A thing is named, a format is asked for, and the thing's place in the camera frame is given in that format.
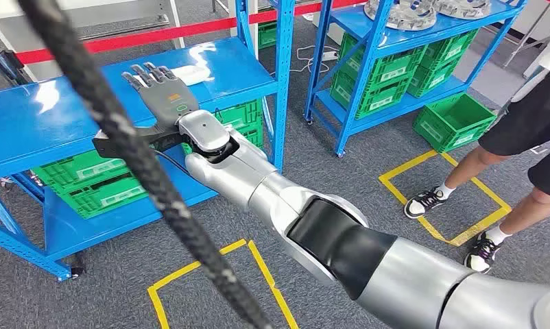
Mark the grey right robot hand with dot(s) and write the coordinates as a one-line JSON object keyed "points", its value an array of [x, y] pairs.
{"points": [[166, 102]]}

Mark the white curved part orange writing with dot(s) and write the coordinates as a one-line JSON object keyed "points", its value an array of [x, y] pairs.
{"points": [[191, 75]]}

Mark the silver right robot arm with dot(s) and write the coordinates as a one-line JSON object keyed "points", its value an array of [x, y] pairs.
{"points": [[266, 181]]}

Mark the blue steel shelf rack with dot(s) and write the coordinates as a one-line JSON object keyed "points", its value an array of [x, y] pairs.
{"points": [[52, 109], [452, 27]]}

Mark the red barrier tape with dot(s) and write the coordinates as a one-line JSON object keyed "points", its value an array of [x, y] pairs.
{"points": [[166, 32]]}

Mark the white power strip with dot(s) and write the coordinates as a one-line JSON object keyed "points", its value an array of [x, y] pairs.
{"points": [[329, 56]]}

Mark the silver wheel hubcap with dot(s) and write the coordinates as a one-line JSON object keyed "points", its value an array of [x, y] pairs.
{"points": [[466, 8], [402, 16]]}

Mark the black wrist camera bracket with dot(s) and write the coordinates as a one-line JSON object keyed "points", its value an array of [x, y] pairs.
{"points": [[166, 138]]}

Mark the black stanchion post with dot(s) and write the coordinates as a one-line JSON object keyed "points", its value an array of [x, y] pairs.
{"points": [[4, 63]]}

